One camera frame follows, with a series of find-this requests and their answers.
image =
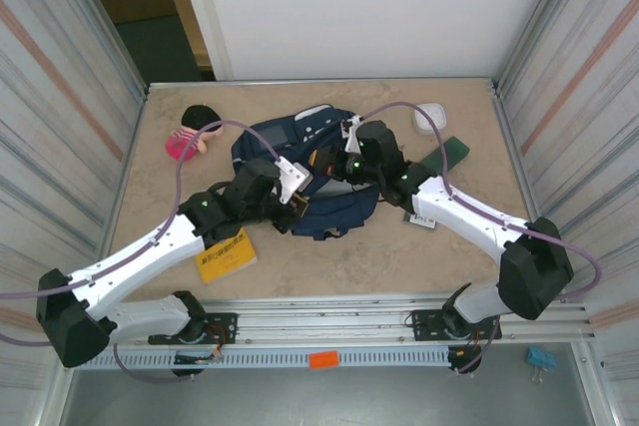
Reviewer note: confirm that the navy blue backpack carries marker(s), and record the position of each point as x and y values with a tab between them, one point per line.
344	216

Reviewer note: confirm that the yellow paperback book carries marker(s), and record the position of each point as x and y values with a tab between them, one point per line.
224	261

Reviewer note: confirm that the dark green pencil case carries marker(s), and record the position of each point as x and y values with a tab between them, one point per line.
454	151

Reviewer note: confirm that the black and white card box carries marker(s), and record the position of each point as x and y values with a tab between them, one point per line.
422	220

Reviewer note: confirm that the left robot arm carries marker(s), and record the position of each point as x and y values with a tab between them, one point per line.
140	256

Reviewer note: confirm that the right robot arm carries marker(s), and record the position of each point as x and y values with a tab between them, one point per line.
464	216

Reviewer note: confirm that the white square clock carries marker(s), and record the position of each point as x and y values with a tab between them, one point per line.
430	117

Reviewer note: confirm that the aluminium table edge profile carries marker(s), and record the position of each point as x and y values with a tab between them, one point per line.
324	82

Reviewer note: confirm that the plush doll with black hair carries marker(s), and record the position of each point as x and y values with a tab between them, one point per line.
192	122

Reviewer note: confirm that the orange tape tag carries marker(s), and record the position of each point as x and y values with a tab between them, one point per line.
323	361

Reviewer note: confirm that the black controller board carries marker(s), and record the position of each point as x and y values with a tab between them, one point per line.
466	358
199	360

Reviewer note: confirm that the blue binder clip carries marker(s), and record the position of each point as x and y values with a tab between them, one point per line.
540	358

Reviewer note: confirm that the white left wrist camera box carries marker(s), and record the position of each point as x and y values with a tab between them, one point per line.
293	177

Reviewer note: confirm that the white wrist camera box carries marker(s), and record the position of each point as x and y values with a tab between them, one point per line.
293	177
352	134

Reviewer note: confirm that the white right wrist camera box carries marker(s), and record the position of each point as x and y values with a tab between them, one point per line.
352	134

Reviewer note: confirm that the aluminium rail frame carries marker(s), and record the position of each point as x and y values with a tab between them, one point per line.
324	318

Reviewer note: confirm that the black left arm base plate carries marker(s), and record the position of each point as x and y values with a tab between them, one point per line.
224	324

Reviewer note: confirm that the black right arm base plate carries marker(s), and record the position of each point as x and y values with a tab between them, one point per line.
424	323

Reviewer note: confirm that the brown wooden door frame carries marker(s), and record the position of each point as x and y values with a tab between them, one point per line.
184	7

